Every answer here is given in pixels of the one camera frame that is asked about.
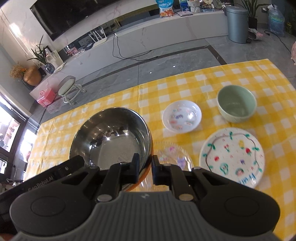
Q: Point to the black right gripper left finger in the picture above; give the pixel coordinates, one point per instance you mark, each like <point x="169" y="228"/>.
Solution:
<point x="118" y="175"/>

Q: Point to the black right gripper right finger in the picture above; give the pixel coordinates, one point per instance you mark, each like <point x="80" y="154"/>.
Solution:
<point x="172" y="176"/>

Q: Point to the clear glass patterned plate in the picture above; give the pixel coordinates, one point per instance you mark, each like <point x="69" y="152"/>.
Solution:
<point x="168" y="153"/>

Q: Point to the orange steel bowl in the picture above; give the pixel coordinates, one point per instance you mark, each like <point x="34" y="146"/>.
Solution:
<point x="113" y="136"/>

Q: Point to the small white sticker plate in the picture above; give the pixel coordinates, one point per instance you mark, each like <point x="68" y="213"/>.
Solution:
<point x="182" y="116"/>

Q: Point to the white painted ceramic plate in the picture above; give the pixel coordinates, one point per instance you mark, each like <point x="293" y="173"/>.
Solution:
<point x="235" y="154"/>

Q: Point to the green ceramic bowl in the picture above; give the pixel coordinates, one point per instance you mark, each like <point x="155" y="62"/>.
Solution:
<point x="236" y="103"/>

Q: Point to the pink box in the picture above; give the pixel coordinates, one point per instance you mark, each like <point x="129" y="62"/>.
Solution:
<point x="46" y="97"/>

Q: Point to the small round stool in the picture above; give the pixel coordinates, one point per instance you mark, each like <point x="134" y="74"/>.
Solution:
<point x="69" y="85"/>

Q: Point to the orange round vase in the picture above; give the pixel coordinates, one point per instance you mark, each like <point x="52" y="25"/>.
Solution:
<point x="32" y="76"/>

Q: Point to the potted green plant blue vase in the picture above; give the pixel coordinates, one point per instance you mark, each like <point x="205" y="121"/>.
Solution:
<point x="40" y="55"/>

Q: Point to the yellow checkered tablecloth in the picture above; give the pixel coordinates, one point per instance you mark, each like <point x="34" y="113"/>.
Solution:
<point x="273" y="123"/>

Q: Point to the white wifi router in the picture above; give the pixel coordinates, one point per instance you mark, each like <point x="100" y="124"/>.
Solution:
<point x="98" y="36"/>

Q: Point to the white marble tv bench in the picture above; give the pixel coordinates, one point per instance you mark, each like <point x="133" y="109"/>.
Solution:
<point x="143" y="37"/>

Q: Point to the black television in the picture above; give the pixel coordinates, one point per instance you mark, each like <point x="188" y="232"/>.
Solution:
<point x="58" y="16"/>

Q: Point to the snack bag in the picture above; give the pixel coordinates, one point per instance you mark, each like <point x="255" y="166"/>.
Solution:
<point x="165" y="8"/>

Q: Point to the grey trash bin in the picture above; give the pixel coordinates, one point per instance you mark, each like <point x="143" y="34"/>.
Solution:
<point x="237" y="20"/>

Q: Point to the tall potted plant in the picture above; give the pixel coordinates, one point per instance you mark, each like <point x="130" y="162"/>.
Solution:
<point x="252" y="6"/>

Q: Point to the blue water jug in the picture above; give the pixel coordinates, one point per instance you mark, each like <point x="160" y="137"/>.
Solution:
<point x="276" y="20"/>

